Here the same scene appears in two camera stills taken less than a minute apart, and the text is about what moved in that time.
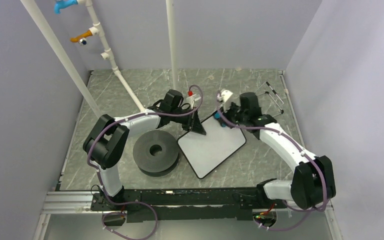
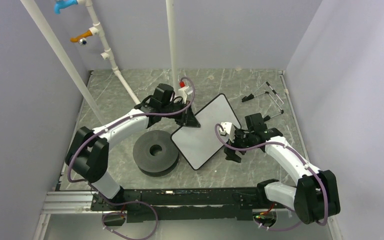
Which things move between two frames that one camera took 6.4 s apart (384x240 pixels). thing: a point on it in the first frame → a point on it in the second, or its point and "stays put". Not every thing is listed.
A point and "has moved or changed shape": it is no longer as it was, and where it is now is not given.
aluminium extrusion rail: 64,202 stays put
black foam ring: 156,152 stays put
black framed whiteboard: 205,152 has moved or changed shape
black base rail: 158,204 stays put
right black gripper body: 235,115 → 239,138
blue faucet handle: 62,4 stays put
